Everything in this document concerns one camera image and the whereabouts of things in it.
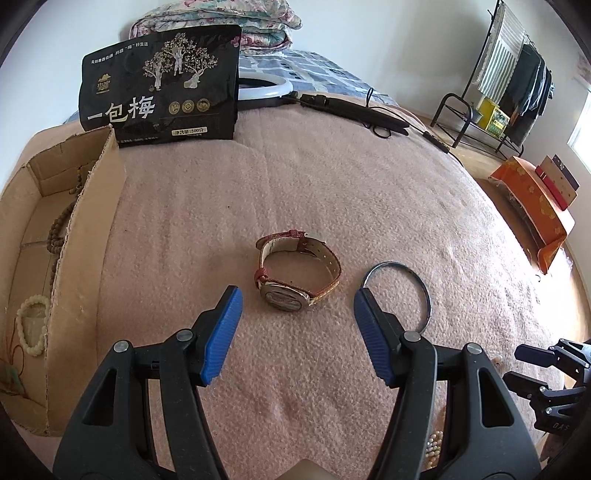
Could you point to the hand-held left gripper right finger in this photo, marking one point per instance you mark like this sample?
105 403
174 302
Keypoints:
371 337

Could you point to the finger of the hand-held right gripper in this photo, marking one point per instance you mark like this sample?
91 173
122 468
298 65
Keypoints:
535 356
524 385

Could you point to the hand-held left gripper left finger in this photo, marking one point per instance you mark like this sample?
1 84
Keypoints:
221 337

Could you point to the cardboard box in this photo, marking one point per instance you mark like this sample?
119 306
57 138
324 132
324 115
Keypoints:
78 277

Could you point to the dark metal bangle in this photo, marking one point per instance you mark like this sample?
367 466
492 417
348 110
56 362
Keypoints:
429 302

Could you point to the orange cloth covered table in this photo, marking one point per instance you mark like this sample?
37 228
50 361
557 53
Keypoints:
535 203

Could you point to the beige and red box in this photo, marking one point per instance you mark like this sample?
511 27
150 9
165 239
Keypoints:
556 189

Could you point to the dark blue box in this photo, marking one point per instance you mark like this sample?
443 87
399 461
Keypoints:
565 170

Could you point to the black folded tripod stand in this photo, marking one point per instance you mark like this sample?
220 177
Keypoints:
360 114

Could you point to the window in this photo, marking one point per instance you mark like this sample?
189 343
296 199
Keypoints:
582 129

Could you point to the yellow crate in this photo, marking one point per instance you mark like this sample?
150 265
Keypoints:
494 117

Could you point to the black metal clothes rack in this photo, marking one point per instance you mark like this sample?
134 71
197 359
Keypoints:
444 98

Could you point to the black snack bag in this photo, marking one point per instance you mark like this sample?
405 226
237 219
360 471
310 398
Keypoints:
138 83

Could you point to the dark hanging clothes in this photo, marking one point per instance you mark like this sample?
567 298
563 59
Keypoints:
526 87

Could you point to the blue checkered bed sheet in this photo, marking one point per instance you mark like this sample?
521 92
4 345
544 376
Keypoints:
314 69

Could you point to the floral curtain valance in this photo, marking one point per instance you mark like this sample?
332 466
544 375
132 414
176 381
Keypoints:
584 69

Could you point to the striped hanging towel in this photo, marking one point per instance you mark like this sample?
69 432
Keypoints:
501 50

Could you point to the folded floral quilt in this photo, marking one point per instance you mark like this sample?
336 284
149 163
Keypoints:
263 27

